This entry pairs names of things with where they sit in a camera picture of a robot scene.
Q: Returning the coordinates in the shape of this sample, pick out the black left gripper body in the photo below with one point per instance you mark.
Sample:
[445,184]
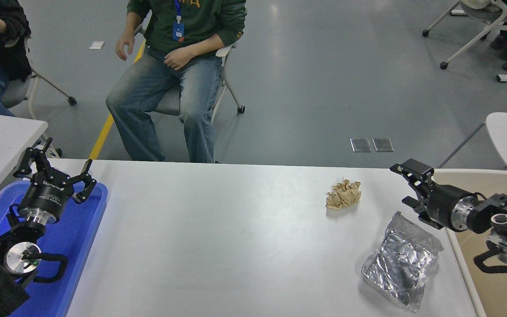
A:
[46,193]

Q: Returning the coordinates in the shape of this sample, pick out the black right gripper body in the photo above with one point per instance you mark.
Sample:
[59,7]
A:
[440,204]

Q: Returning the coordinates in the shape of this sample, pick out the silver foil tray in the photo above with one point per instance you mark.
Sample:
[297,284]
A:
[401,264]

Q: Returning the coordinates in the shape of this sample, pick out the person's left hand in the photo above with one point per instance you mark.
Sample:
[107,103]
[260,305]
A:
[181,57]

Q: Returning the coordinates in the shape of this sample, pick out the metal floor outlet plate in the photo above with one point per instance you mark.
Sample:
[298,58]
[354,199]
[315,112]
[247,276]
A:
[383,144]
[361,145]

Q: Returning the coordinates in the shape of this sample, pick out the blue plastic tray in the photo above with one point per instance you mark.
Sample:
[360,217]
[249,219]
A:
[73,246]

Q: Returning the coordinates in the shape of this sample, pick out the crumpled tan paper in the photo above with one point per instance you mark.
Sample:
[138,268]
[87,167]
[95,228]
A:
[343,196]

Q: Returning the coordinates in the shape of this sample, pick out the large pale plastic bin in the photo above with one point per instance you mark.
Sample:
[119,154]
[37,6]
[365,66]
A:
[500,295]

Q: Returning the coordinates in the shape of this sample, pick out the blue ID badge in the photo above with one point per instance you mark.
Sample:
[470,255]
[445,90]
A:
[178,31]

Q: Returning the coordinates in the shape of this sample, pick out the white frame office chair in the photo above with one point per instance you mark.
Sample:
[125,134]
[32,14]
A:
[500,16]
[16,92]
[167,103]

